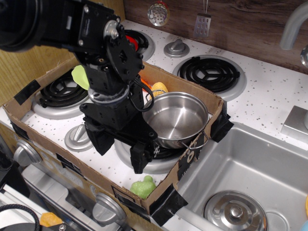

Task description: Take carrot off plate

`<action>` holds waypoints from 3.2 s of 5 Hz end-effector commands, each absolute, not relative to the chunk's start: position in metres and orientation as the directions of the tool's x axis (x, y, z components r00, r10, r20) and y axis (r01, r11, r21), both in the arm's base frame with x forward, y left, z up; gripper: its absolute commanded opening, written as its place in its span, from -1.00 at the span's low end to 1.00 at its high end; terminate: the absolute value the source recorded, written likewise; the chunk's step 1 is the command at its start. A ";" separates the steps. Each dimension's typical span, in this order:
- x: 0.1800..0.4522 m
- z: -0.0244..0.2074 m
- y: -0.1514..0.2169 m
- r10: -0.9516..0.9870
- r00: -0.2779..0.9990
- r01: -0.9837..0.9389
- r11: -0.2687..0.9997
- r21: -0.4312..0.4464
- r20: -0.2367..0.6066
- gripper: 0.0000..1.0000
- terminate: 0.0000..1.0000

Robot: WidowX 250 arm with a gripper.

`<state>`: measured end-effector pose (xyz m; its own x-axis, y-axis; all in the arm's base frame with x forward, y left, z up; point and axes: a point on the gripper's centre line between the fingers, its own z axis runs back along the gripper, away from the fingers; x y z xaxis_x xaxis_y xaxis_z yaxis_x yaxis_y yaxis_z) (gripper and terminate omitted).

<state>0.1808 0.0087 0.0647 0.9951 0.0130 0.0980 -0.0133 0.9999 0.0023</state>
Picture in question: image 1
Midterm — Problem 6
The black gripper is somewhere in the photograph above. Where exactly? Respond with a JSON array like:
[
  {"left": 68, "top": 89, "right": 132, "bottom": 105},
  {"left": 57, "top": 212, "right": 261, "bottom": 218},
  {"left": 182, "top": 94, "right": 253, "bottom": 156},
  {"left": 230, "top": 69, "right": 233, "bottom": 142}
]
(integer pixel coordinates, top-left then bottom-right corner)
[{"left": 80, "top": 84, "right": 157, "bottom": 174}]

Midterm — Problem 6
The orange toy carrot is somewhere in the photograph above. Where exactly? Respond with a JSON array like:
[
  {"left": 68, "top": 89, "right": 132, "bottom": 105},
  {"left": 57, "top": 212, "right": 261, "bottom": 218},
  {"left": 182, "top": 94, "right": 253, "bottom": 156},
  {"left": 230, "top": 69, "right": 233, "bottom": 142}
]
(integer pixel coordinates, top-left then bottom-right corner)
[{"left": 141, "top": 78, "right": 152, "bottom": 89}]

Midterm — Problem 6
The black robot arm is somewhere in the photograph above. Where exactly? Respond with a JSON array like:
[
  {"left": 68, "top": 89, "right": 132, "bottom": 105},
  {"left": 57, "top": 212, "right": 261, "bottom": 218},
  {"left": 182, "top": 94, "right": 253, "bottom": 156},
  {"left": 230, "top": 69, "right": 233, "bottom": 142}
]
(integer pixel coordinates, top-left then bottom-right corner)
[{"left": 0, "top": 0, "right": 159, "bottom": 174}]

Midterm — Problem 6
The light green plastic plate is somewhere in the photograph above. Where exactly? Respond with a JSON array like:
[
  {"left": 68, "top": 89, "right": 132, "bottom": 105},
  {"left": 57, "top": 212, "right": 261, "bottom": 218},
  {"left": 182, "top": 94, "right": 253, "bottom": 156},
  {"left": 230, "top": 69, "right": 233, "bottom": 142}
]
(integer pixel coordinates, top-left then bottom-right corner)
[{"left": 71, "top": 65, "right": 90, "bottom": 90}]

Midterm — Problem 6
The black front right burner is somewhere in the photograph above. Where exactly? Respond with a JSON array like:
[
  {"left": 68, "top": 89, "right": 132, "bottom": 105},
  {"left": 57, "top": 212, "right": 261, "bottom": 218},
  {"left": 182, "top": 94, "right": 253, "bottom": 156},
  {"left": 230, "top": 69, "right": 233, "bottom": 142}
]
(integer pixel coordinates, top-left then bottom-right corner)
[{"left": 153, "top": 146, "right": 186, "bottom": 159}]

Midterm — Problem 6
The black burner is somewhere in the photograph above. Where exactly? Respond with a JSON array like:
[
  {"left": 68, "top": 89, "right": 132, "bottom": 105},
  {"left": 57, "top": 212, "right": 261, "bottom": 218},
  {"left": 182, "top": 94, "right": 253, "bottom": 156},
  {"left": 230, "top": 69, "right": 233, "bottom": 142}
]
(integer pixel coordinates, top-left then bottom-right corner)
[
  {"left": 179, "top": 57, "right": 240, "bottom": 92},
  {"left": 38, "top": 76, "right": 88, "bottom": 108},
  {"left": 153, "top": 146, "right": 186, "bottom": 159},
  {"left": 125, "top": 30, "right": 149, "bottom": 54}
]

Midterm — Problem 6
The silver knob front left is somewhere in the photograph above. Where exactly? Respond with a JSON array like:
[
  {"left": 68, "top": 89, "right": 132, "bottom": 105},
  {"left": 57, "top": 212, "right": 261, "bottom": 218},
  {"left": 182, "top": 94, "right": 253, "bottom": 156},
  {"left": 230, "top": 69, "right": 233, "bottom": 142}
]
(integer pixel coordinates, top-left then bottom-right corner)
[{"left": 64, "top": 124, "right": 93, "bottom": 152}]

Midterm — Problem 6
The green toy vegetable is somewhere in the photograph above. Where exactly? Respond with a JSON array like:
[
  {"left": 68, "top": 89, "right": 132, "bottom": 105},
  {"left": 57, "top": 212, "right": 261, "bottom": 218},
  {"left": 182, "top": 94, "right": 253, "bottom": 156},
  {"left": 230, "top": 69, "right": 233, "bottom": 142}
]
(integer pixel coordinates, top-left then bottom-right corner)
[{"left": 130, "top": 176, "right": 156, "bottom": 199}]

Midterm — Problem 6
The stainless steel pot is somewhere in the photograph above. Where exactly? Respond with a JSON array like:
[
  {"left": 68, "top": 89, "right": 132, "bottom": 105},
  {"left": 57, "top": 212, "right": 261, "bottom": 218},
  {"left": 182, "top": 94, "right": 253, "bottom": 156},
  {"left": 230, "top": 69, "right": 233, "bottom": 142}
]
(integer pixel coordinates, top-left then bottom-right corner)
[{"left": 142, "top": 91, "right": 209, "bottom": 149}]

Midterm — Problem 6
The silver oven knob right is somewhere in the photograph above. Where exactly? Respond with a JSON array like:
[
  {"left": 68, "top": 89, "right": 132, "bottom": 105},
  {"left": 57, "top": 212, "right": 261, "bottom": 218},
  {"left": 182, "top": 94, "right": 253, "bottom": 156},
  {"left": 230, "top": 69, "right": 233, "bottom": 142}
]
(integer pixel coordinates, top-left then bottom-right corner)
[{"left": 92, "top": 192, "right": 126, "bottom": 226}]

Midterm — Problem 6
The silver oven knob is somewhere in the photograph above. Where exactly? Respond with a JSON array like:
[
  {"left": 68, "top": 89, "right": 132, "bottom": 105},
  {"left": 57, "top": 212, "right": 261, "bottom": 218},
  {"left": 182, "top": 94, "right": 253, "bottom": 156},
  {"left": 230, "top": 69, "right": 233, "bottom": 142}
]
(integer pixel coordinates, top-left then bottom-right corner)
[
  {"left": 92, "top": 192, "right": 126, "bottom": 226},
  {"left": 13, "top": 140, "right": 42, "bottom": 167}
]

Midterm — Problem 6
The brown cardboard fence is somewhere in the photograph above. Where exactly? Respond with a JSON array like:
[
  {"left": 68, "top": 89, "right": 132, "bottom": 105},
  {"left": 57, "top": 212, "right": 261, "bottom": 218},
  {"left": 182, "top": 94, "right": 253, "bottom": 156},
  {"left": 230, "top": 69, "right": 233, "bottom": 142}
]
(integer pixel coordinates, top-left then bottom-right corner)
[{"left": 3, "top": 64, "right": 224, "bottom": 231}]

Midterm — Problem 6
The yellow toy corn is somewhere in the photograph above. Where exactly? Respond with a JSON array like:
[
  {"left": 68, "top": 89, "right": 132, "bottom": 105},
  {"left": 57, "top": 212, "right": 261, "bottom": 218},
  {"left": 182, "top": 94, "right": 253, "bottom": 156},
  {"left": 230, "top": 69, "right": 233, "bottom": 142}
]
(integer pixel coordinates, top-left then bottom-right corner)
[{"left": 151, "top": 82, "right": 168, "bottom": 97}]

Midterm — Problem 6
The black front left burner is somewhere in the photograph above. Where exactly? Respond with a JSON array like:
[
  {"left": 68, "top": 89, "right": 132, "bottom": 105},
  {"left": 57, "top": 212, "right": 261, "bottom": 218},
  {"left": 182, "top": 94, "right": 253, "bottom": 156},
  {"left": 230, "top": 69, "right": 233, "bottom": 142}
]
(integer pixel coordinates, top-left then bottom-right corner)
[{"left": 38, "top": 76, "right": 88, "bottom": 108}]

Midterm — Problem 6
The silver oven knob left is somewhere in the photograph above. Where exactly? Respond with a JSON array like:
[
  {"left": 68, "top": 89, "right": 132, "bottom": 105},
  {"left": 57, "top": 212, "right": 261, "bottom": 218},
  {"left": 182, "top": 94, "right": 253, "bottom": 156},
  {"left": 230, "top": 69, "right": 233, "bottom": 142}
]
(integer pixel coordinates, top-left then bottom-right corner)
[{"left": 13, "top": 140, "right": 42, "bottom": 167}]

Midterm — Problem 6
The orange toy food piece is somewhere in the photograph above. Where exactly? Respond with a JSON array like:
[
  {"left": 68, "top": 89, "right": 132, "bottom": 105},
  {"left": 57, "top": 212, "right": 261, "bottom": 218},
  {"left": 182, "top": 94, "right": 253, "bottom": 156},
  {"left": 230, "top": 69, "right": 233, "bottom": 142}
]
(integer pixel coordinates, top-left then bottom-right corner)
[{"left": 39, "top": 212, "right": 63, "bottom": 227}]

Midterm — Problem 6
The black back left burner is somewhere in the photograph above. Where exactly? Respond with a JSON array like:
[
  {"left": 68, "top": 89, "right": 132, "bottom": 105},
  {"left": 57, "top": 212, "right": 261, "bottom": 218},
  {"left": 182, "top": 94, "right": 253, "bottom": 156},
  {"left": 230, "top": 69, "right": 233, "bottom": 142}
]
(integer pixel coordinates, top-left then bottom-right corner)
[{"left": 125, "top": 30, "right": 149, "bottom": 54}]

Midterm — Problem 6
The red white toy cheese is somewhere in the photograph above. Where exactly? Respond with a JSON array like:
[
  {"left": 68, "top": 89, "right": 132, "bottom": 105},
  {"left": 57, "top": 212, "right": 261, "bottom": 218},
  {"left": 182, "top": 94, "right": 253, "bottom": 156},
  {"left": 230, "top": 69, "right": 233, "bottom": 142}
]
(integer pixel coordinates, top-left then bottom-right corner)
[{"left": 126, "top": 35, "right": 139, "bottom": 51}]

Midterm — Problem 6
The silver knob back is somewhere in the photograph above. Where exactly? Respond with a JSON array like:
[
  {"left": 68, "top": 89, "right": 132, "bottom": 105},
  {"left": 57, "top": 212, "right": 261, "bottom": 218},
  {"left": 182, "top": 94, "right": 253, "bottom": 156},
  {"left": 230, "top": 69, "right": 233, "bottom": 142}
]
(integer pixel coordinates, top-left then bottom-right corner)
[{"left": 164, "top": 39, "right": 190, "bottom": 58}]

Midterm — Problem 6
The black back right burner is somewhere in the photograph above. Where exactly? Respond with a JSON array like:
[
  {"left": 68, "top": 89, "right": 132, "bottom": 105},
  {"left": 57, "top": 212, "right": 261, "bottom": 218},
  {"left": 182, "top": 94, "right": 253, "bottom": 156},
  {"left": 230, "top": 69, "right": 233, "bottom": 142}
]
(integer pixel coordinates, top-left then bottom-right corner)
[{"left": 179, "top": 57, "right": 240, "bottom": 92}]

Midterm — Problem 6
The silver pot lid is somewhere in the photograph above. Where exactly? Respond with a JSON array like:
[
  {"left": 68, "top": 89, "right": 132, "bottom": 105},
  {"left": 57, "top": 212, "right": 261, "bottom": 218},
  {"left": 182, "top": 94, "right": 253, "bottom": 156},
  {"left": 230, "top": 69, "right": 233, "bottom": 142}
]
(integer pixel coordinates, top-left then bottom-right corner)
[{"left": 203, "top": 190, "right": 268, "bottom": 231}]

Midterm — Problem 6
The silver hanging strainer ladle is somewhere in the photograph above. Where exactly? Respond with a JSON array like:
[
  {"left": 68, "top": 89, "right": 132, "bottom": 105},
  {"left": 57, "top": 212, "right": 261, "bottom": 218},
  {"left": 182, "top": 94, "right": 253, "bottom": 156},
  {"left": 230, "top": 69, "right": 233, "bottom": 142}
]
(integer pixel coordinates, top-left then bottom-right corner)
[{"left": 147, "top": 0, "right": 170, "bottom": 27}]

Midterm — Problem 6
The silver hanging slotted spatula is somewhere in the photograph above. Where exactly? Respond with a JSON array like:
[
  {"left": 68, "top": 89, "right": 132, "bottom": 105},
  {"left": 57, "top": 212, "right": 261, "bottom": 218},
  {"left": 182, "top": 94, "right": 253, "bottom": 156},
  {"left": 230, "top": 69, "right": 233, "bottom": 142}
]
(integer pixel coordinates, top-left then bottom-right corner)
[{"left": 193, "top": 0, "right": 211, "bottom": 39}]

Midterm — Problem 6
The grey sink basin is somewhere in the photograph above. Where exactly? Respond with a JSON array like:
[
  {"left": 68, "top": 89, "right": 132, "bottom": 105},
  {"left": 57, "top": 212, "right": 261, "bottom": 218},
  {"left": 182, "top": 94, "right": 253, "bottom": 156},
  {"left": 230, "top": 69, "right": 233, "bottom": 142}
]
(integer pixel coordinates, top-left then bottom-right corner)
[{"left": 177, "top": 123, "right": 308, "bottom": 231}]

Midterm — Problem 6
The grey faucet base block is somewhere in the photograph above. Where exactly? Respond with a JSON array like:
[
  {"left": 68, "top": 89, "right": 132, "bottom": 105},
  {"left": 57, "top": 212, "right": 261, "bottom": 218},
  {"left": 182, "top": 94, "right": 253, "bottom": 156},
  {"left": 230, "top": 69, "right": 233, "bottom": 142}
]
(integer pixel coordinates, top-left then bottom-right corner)
[{"left": 281, "top": 106, "right": 308, "bottom": 143}]

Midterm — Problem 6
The grey toy faucet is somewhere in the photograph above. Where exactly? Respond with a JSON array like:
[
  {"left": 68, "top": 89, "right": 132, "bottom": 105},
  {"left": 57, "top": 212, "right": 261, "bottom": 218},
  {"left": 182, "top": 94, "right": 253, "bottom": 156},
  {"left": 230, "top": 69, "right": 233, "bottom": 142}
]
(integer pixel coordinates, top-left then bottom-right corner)
[{"left": 279, "top": 1, "right": 308, "bottom": 67}]

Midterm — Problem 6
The black cable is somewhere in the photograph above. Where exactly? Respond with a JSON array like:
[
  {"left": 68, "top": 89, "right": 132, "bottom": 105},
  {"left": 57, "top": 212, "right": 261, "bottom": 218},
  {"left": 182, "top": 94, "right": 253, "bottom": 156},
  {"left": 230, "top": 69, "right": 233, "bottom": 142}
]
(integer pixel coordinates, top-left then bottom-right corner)
[{"left": 0, "top": 204, "right": 40, "bottom": 231}]

